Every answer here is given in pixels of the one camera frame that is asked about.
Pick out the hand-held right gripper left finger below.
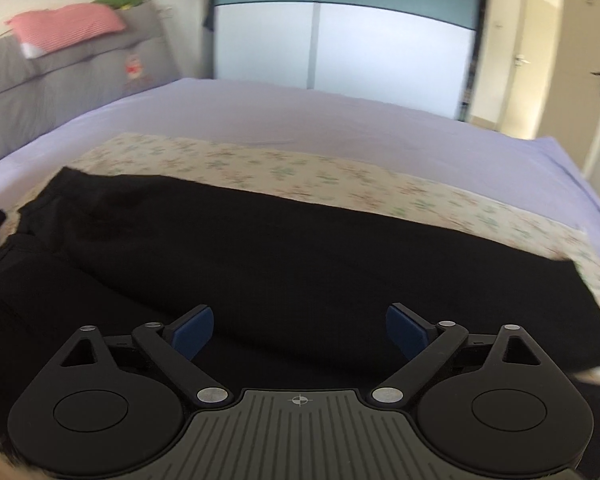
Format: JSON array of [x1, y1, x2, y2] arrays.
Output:
[[55, 304, 233, 409]]

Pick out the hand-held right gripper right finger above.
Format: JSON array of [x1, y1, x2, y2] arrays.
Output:
[[372, 302, 549, 406]]

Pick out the black pants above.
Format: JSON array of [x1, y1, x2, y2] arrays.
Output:
[[0, 166, 600, 413]]

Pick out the floral printed blanket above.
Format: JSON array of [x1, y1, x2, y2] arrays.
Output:
[[0, 132, 600, 333]]

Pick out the bed with lilac sheet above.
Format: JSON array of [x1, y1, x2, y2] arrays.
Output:
[[0, 77, 600, 243]]

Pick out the person's beige fuzzy clothing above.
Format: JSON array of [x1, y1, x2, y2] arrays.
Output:
[[0, 427, 38, 480]]

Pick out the grey padded headboard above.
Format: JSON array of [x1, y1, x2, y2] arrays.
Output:
[[0, 0, 182, 173]]

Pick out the white and teal wardrobe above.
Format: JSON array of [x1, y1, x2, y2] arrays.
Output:
[[212, 0, 487, 122]]

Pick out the pink striped pillow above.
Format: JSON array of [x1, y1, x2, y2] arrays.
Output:
[[5, 2, 127, 57]]

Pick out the green plush toy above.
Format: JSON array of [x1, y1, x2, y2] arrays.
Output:
[[92, 0, 149, 11]]

